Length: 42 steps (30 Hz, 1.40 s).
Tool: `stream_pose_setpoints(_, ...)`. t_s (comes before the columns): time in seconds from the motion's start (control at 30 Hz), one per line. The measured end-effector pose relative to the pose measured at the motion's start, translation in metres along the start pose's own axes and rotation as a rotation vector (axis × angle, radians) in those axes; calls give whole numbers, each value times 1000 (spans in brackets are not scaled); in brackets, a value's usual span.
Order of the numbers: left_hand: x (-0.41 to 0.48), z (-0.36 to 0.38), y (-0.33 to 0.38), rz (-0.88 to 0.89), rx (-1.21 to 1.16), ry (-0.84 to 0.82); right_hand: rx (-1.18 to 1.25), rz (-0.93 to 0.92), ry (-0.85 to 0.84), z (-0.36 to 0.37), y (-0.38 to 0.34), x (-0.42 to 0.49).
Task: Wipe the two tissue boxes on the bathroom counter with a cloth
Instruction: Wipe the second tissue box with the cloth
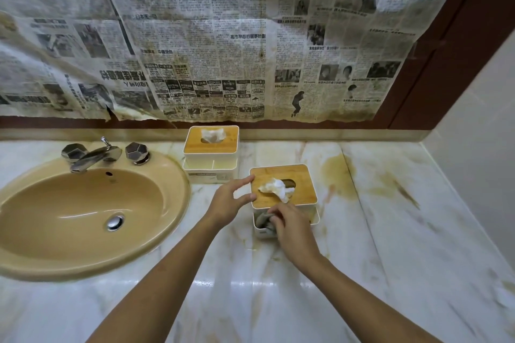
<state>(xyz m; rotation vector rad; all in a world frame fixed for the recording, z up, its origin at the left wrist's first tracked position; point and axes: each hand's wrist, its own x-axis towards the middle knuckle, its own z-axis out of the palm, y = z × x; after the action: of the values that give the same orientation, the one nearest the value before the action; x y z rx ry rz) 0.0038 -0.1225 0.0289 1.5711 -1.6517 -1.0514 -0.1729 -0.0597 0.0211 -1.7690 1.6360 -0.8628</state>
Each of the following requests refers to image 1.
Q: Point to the person's left hand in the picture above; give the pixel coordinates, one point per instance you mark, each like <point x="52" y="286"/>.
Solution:
<point x="223" y="204"/>

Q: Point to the person's right hand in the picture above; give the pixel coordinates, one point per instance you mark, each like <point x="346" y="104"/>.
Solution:
<point x="295" y="236"/>

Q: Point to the person's left thumb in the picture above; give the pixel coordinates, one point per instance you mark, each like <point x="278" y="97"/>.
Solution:
<point x="245" y="198"/>

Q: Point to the person's right fingers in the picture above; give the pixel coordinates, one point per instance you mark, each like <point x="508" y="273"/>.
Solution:
<point x="281" y="212"/>

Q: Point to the grey cloth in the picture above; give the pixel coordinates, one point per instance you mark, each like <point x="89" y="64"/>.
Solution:
<point x="266" y="220"/>

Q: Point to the white tissue box bamboo lid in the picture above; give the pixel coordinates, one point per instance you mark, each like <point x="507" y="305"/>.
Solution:
<point x="209" y="147"/>
<point x="273" y="173"/>

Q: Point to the person's left forearm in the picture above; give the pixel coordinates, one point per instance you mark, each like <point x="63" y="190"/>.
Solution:
<point x="161" y="280"/>

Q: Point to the person's right forearm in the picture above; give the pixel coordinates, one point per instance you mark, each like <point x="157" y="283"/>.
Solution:
<point x="362" y="302"/>

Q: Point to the crumpled white tissue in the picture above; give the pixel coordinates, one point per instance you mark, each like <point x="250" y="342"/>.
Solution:
<point x="212" y="135"/>
<point x="277" y="188"/>

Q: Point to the faceted chrome faucet knob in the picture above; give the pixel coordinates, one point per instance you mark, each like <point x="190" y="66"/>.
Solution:
<point x="74" y="152"/>
<point x="136" y="152"/>

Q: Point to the chrome sink drain plug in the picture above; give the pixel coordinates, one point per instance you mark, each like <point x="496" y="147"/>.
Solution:
<point x="115" y="222"/>

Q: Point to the chrome faucet spout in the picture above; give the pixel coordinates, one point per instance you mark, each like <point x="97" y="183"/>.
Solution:
<point x="94" y="156"/>

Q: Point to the beige oval sink basin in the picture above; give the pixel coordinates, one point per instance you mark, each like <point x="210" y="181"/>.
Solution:
<point x="60" y="230"/>

